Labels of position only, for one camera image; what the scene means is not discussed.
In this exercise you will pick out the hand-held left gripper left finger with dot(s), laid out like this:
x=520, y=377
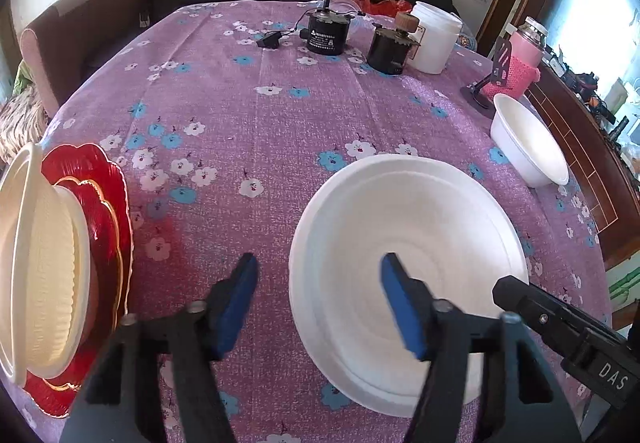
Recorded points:
x=235, y=303

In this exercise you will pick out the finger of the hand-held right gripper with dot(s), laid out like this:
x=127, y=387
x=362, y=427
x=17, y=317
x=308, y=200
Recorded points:
x=525, y=303

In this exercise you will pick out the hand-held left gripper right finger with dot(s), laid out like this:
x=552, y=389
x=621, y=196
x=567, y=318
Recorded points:
x=400, y=303

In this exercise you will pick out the large white bowl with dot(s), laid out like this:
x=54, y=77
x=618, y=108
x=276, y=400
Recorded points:
x=425, y=213

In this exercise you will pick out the cream ribbed plastic bowl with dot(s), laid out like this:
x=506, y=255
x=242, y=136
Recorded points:
x=45, y=263

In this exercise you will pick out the large red gold-rimmed plate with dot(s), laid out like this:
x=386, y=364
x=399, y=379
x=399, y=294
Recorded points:
x=85, y=160

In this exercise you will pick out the small white bowl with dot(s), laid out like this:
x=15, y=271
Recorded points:
x=525, y=143

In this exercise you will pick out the wooden cabinet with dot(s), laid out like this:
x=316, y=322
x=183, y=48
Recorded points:
x=575, y=133

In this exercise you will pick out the purple floral tablecloth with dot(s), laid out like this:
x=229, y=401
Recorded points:
x=250, y=123

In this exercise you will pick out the black phone stand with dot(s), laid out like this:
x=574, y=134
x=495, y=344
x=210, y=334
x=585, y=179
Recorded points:
x=475, y=98

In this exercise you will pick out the pink thermos bottle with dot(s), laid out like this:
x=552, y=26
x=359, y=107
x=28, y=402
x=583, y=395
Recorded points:
x=522, y=58

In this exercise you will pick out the dark jar with cork lid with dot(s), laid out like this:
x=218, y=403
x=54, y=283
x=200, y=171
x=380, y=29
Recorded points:
x=387, y=53

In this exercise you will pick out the black power adapter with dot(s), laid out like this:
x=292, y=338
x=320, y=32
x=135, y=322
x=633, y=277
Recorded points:
x=269, y=40

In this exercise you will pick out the white plastic jar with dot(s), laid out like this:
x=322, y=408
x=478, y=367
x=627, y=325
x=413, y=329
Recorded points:
x=435, y=38

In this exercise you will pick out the black motor with white label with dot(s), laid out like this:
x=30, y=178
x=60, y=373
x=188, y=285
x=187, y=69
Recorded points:
x=325, y=38

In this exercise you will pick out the patterned cloth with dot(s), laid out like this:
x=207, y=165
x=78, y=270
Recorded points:
x=20, y=128

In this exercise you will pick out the clear plastic container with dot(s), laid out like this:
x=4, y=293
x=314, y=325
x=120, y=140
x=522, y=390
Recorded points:
x=345, y=5

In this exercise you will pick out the green cloth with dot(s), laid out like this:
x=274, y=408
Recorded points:
x=21, y=78

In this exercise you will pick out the brown armchair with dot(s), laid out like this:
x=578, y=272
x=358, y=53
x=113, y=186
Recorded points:
x=90, y=23

